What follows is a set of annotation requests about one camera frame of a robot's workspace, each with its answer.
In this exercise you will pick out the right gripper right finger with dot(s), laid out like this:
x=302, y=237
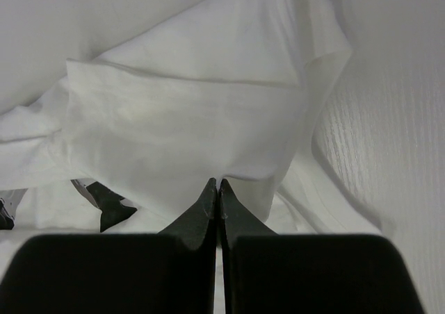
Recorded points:
x=265, y=272

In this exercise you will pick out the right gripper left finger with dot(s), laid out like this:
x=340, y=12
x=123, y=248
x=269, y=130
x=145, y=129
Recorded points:
x=172, y=271

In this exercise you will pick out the white printed t shirt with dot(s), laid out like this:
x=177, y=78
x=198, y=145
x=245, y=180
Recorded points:
x=226, y=90

